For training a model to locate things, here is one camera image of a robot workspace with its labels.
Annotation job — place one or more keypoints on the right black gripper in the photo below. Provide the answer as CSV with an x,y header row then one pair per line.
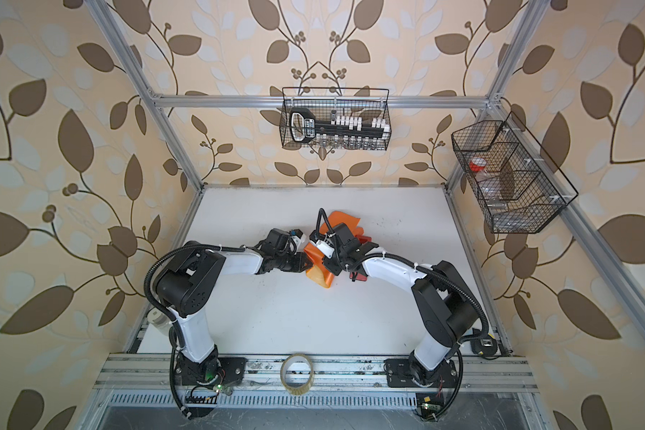
x,y
335,268

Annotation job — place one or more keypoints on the clear tape roll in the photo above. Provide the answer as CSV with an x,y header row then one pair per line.
x,y
297,374

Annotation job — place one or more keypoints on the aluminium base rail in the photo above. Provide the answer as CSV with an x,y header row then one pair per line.
x,y
330,373

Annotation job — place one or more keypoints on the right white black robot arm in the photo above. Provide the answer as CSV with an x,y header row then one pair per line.
x,y
449,311

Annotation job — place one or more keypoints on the black socket set rail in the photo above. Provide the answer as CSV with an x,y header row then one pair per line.
x,y
305,127

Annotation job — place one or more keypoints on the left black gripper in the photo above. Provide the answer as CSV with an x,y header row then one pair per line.
x,y
301,265

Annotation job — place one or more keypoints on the black yellow tape measure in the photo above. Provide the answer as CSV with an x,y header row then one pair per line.
x,y
486,348

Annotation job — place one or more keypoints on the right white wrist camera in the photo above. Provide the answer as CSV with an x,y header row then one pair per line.
x,y
326,247

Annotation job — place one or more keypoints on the side black wire basket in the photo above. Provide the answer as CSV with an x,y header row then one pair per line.
x,y
522,188

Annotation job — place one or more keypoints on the back black wire basket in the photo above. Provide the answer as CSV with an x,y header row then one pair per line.
x,y
366,102

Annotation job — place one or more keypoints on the yellow orange wrapping paper sheet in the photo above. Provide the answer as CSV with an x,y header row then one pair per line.
x,y
319,273

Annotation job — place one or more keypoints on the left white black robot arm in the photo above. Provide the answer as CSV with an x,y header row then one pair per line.
x,y
180,284

